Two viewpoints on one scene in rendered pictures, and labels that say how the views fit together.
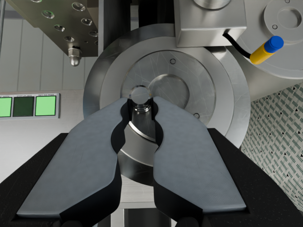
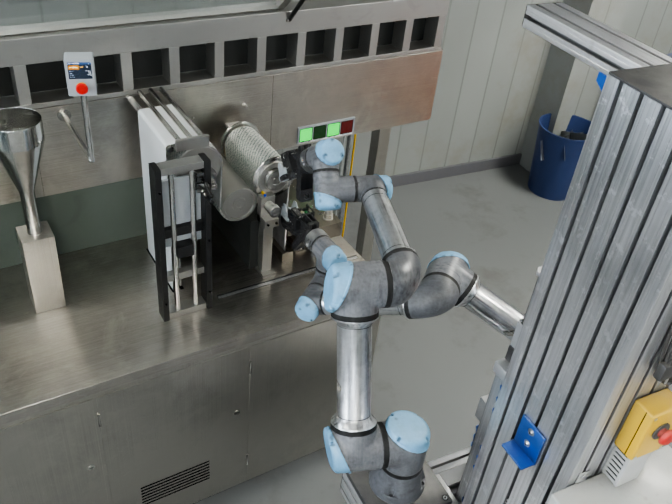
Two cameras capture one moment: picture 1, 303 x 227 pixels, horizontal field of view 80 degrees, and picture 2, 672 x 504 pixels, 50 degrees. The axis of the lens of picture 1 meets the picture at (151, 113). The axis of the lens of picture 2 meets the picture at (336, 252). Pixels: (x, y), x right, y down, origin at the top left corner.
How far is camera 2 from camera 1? 2.19 m
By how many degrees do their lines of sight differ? 42
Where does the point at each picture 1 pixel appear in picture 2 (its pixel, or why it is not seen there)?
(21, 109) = (321, 130)
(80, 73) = not seen: hidden behind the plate
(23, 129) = (320, 116)
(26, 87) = not seen: hidden behind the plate
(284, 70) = (244, 190)
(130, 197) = (252, 81)
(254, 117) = not seen: hidden behind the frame
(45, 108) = (305, 133)
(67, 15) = (292, 195)
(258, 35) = (247, 198)
